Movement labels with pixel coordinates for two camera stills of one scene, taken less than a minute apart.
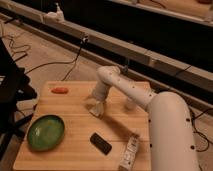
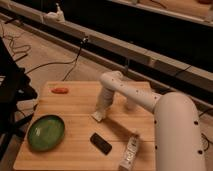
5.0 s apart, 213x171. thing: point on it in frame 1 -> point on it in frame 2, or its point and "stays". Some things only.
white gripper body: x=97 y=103 -> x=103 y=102
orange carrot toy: x=60 y=90 stays
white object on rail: x=55 y=17 stays
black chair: x=15 y=87 stays
